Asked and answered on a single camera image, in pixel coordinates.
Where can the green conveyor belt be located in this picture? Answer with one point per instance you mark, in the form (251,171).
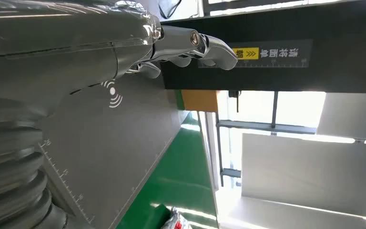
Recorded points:
(183,177)

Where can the grey metal window frame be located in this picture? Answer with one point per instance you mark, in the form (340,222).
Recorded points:
(265,127)

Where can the brown cardboard box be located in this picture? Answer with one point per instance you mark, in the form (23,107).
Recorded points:
(200,101)

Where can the white partition panel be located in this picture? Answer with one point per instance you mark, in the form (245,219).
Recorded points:
(312,170)

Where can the yellow black label sticker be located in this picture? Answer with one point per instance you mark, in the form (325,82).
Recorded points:
(271,53)

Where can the black inbound scanning machine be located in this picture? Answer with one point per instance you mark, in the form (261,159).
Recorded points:
(107,151)

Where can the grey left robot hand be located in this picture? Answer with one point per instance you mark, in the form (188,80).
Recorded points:
(60,47)

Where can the grey poly mailer package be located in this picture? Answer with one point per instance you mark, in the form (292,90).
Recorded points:
(176,222)

